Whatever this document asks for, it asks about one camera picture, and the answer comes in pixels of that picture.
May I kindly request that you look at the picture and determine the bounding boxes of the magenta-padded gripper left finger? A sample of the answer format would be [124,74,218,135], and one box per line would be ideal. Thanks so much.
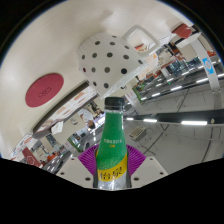
[55,143,101,190]

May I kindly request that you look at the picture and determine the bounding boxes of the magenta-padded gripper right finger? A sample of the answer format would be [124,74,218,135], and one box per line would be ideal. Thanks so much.
[125,144,169,190]

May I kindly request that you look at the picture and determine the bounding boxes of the green-labelled clear drink bottle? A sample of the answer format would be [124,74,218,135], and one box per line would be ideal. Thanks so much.
[95,96,130,191]

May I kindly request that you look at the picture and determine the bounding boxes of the ceiling air conditioner unit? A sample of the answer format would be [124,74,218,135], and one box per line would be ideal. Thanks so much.
[128,126,148,142]

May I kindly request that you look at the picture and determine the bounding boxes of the red paper cup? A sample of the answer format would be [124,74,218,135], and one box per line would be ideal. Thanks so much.
[21,146,43,168]

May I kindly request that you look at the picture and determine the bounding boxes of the crumpled white napkin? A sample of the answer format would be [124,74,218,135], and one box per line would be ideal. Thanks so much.
[49,120,65,135]

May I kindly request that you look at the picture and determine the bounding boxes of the person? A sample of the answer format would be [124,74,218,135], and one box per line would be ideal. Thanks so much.
[85,119,98,132]

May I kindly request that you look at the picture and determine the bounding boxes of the dark tray with menu sheet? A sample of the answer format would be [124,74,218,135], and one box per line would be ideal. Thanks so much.
[32,81,101,140]

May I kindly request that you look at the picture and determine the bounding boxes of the ceiling lights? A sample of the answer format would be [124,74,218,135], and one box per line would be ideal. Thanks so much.
[124,73,224,127]

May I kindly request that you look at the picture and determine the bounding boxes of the flat round red coaster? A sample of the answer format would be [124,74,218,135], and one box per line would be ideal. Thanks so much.
[24,72,65,109]

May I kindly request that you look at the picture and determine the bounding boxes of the white polka-dot mug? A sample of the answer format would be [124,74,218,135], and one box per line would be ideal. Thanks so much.
[76,24,162,100]

